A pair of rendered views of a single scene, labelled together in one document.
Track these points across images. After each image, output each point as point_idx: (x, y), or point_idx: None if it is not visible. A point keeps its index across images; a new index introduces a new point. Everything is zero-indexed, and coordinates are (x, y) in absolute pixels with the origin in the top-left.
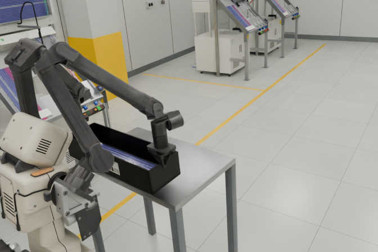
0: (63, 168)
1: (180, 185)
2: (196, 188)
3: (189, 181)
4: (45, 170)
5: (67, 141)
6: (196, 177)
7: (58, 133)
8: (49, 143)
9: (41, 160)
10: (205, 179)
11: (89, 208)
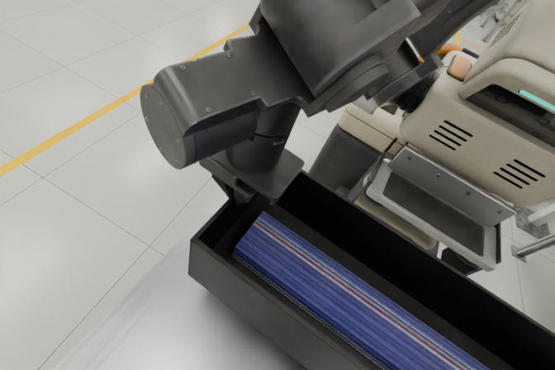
0: (439, 83)
1: (192, 297)
2: (144, 280)
3: (162, 316)
4: (456, 66)
5: (492, 65)
6: (131, 346)
7: (521, 26)
8: (505, 34)
9: (481, 54)
10: (102, 334)
11: (366, 176)
